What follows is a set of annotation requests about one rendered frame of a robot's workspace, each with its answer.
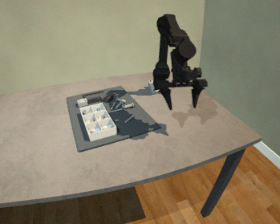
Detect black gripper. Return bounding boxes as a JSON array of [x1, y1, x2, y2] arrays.
[[154, 63, 208, 110]]

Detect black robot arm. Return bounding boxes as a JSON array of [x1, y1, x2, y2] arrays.
[[153, 14, 202, 86]]

